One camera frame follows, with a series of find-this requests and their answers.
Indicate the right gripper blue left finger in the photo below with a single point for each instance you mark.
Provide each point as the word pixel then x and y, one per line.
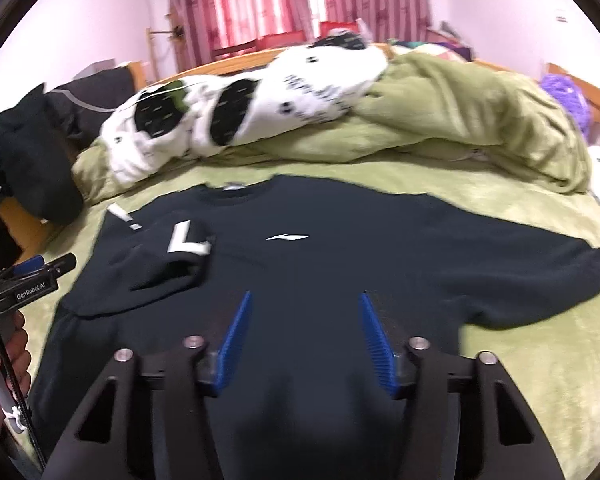
pixel 225 335

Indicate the green crumpled blanket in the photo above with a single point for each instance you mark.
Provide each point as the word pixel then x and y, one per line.
pixel 423 105

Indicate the black bag with white trim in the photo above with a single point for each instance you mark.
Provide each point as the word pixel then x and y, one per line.
pixel 78 109

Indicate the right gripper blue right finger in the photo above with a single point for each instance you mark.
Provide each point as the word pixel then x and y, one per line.
pixel 385 342

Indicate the dark navy sweatshirt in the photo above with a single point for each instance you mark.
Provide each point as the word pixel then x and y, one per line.
pixel 305 402

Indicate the black jacket on bedframe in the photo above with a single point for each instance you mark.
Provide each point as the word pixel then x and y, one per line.
pixel 34 164

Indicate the red storage crate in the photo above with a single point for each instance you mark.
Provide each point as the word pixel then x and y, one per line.
pixel 329 27

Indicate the wooden coat rack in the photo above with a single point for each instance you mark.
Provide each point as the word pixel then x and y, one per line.
pixel 164 41

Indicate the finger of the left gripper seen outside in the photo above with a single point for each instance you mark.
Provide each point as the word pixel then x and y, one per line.
pixel 29 266

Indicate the red floral curtain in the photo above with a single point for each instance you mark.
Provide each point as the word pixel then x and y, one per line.
pixel 295 5

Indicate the purple plush toy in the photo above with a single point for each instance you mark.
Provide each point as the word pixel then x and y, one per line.
pixel 569 95

